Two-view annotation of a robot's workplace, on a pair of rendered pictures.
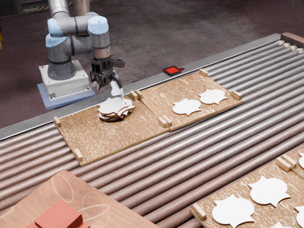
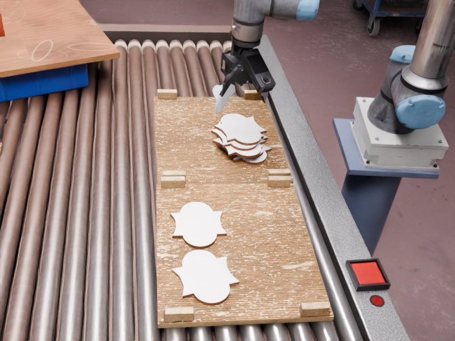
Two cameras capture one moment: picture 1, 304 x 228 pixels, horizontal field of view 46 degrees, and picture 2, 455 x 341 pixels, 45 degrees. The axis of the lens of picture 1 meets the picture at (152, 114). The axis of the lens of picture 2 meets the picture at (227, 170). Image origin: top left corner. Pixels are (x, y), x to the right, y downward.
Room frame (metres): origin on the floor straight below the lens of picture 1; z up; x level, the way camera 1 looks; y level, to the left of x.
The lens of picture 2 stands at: (1.69, -1.00, 1.82)
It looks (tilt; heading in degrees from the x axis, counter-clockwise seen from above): 39 degrees down; 107
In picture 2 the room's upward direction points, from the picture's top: 6 degrees clockwise
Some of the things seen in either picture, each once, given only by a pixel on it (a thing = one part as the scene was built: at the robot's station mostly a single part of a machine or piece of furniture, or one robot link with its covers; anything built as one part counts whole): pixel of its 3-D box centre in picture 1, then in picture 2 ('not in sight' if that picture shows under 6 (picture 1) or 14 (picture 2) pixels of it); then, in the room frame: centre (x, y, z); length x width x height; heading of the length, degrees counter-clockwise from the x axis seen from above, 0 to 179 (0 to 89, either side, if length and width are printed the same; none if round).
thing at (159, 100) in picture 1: (187, 98); (235, 245); (1.47, -0.18, 0.93); 0.41 x 0.35 x 0.02; 117
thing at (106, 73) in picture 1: (102, 69); (242, 57); (1.33, 0.19, 1.19); 0.09 x 0.08 x 0.12; 140
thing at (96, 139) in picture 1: (110, 125); (217, 137); (1.28, 0.19, 0.93); 0.41 x 0.35 x 0.02; 119
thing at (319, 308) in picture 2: (203, 72); (314, 308); (1.68, -0.29, 0.95); 0.06 x 0.02 x 0.03; 27
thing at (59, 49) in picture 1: (59, 45); (409, 72); (1.73, 0.46, 1.13); 0.13 x 0.12 x 0.14; 107
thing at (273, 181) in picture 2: (139, 94); (279, 181); (1.50, 0.06, 0.95); 0.06 x 0.02 x 0.03; 27
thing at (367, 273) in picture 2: (172, 71); (367, 275); (1.76, -0.13, 0.92); 0.06 x 0.06 x 0.01; 30
